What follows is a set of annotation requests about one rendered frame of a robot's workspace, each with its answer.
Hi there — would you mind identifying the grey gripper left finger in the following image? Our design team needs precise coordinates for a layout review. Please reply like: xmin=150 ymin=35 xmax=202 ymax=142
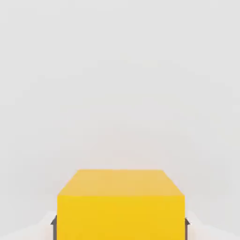
xmin=0 ymin=210 xmax=58 ymax=240

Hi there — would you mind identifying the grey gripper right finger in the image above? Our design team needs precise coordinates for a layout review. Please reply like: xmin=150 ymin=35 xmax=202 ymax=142
xmin=184 ymin=210 xmax=240 ymax=240

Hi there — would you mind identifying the small yellow cube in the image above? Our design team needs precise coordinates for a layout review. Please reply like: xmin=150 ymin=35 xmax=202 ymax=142
xmin=56 ymin=169 xmax=186 ymax=240

